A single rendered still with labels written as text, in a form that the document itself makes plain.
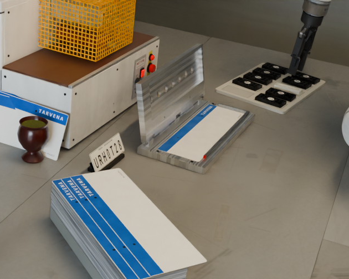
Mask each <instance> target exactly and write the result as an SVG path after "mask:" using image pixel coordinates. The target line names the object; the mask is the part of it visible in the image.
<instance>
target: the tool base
mask: <svg viewBox="0 0 349 279"><path fill-rule="evenodd" d="M202 98H204V97H203V96H201V97H200V98H199V100H198V101H197V102H196V103H194V104H193V105H194V108H193V109H191V110H190V111H189V112H187V113H186V112H184V113H182V114H181V115H177V116H176V119H175V120H174V121H173V122H171V123H170V124H169V129H167V130H166V131H165V132H164V133H163V134H161V135H160V136H159V134H160V133H158V134H157V135H156V136H151V137H149V138H150V140H149V141H148V142H147V143H142V144H141V145H140V146H139V147H138V148H137V154H141V155H143V156H146V157H150V158H153V159H156V160H159V161H163V162H166V163H169V164H172V165H175V166H178V167H182V168H185V169H188V170H191V171H194V172H197V173H201V174H204V173H205V172H206V171H207V170H208V169H209V168H210V167H211V166H212V165H213V164H214V163H215V161H216V160H217V159H218V158H219V157H220V156H221V155H222V154H223V153H224V152H225V151H226V150H227V149H228V147H229V146H230V145H231V144H232V143H233V142H234V141H235V140H236V139H237V138H238V137H239V136H240V135H241V134H242V132H243V131H244V130H245V129H246V128H247V127H248V126H249V125H250V124H251V123H252V122H253V121H254V117H255V114H254V113H249V115H248V116H247V117H246V118H245V119H244V120H243V121H242V122H241V123H240V124H239V125H238V126H237V127H236V128H235V129H234V130H233V131H232V132H231V133H230V134H229V135H228V136H227V137H226V138H225V139H224V140H223V142H222V143H221V144H220V145H219V146H218V147H217V148H216V149H215V150H214V151H213V152H212V153H211V154H210V155H209V156H208V157H207V158H206V159H205V158H203V159H202V160H201V161H200V162H196V161H193V160H190V159H187V158H183V157H180V156H177V155H174V154H170V153H167V152H164V151H160V150H158V147H160V146H161V145H162V144H163V143H165V142H166V141H167V140H168V139H169V138H170V137H171V136H173V135H174V134H175V133H176V132H177V131H178V130H179V129H180V128H182V127H183V126H184V125H185V124H186V123H187V122H188V121H190V120H191V119H192V118H193V117H194V116H195V115H196V114H197V113H199V112H200V111H201V110H202V109H204V108H205V107H206V106H207V105H208V104H211V105H215V106H218V104H212V103H211V102H210V101H204V100H202ZM185 113H186V114H185ZM157 151H159V152H157ZM191 161H193V162H191Z"/></svg>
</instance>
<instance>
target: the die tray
mask: <svg viewBox="0 0 349 279"><path fill-rule="evenodd" d="M263 64H265V63H261V64H259V65H257V66H255V67H254V68H252V69H250V70H248V71H246V72H244V73H243V74H241V75H239V76H237V77H235V78H233V79H232V80H230V81H228V82H226V83H225V84H223V85H221V86H219V87H217V88H216V89H215V91H216V92H217V93H219V94H222V95H225V96H229V97H232V98H234V99H237V100H240V101H244V102H247V103H249V104H252V105H255V106H259V107H262V108H264V109H267V110H270V111H274V112H277V113H280V114H285V113H287V112H288V111H290V110H291V109H292V108H293V107H295V106H296V105H298V104H299V103H300V102H302V101H303V100H305V99H306V98H307V97H309V96H310V95H311V94H313V93H314V92H315V91H317V90H318V89H319V88H321V87H323V86H324V85H325V81H323V80H320V82H318V83H317V84H315V85H314V84H312V85H311V87H310V88H308V89H306V90H305V89H302V88H299V87H296V86H293V85H290V84H287V83H285V82H282V80H283V78H285V77H287V76H291V74H289V73H287V74H285V75H283V74H281V77H280V78H278V79H277V80H273V82H272V83H270V84H269V85H267V86H266V85H262V84H261V85H262V88H261V89H259V90H257V91H253V90H250V89H247V88H245V87H242V86H239V85H236V84H234V83H232V81H233V80H234V79H236V78H238V77H241V78H243V75H245V74H247V73H248V72H251V73H252V72H253V70H254V69H256V68H257V67H259V68H261V67H262V65H263ZM277 82H278V83H281V84H285V85H289V86H292V87H296V88H298V89H302V93H301V94H299V95H298V94H295V95H296V98H295V99H293V100H292V102H290V101H286V105H284V106H283V107H282V108H278V107H275V106H272V105H269V104H266V103H263V102H260V101H257V100H255V97H256V96H257V95H259V94H260V93H263V94H265V92H266V90H268V89H269V88H271V87H272V88H274V85H275V84H276V83H277ZM256 83H257V82H256ZM258 84H259V83H258ZM275 89H277V88H275ZM278 90H279V89H278ZM281 91H283V90H281ZM285 92H287V91H285ZM289 93H291V92H289ZM291 94H294V93H291Z"/></svg>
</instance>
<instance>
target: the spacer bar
mask: <svg viewBox="0 0 349 279"><path fill-rule="evenodd" d="M274 88H277V89H280V90H284V91H287V92H291V93H294V94H298V95H299V94H301V93H302V89H298V88H296V87H292V86H289V85H285V84H281V83H278V82H277V83H276V84H275V85H274Z"/></svg>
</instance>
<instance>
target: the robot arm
mask: <svg viewBox="0 0 349 279"><path fill-rule="evenodd" d="M330 3H331V0H304V3H303V5H302V9H303V12H302V16H301V21H302V22H303V23H304V26H303V27H302V28H301V31H298V34H297V39H296V42H295V45H294V48H293V51H292V54H291V56H292V60H291V63H290V66H289V70H288V73H289V74H291V75H293V76H295V75H296V72H297V70H300V71H303V68H304V65H305V61H306V58H307V55H308V54H309V55H310V53H311V52H309V51H310V50H311V47H312V44H313V41H314V38H315V34H316V31H317V29H318V27H319V26H320V25H321V23H322V20H323V17H324V16H325V15H326V14H327V11H328V8H329V5H330ZM342 134H343V137H344V139H345V141H346V143H347V144H348V145H349V108H348V109H347V111H346V112H345V114H344V117H343V121H342Z"/></svg>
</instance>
